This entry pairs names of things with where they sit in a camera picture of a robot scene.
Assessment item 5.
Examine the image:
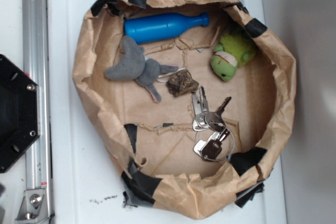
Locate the brown rough rock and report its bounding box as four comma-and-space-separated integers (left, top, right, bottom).
166, 70, 199, 97

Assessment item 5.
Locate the brown paper bag bin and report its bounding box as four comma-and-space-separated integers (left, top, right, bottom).
72, 0, 297, 219

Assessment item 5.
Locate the grey plush elephant toy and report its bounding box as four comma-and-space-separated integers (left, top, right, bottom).
104, 36, 179, 103

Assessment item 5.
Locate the silver key bunch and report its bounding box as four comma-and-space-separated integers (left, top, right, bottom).
192, 86, 235, 162

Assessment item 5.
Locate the blue plastic bottle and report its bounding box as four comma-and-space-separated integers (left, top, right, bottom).
124, 13, 209, 44

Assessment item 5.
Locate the green plush turtle toy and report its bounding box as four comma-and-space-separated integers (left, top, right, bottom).
210, 33, 257, 81

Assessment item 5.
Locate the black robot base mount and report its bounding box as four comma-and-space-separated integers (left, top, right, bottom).
1, 55, 39, 173

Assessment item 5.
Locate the aluminium extrusion rail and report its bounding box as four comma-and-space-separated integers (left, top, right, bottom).
23, 0, 53, 189

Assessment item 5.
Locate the metal corner bracket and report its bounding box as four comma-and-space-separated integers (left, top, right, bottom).
15, 188, 53, 223

